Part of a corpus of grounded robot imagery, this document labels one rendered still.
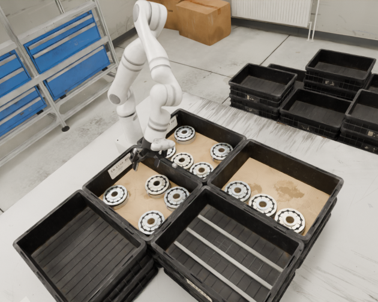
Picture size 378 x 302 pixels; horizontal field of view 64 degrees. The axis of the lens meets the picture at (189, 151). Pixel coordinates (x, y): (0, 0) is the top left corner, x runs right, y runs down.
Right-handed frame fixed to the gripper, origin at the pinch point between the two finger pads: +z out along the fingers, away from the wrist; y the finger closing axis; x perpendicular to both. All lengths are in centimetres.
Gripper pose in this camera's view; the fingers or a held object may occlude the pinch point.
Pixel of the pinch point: (146, 166)
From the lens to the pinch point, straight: 116.8
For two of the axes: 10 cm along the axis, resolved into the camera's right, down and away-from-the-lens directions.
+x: 5.3, 6.2, -5.8
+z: -2.9, 7.7, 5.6
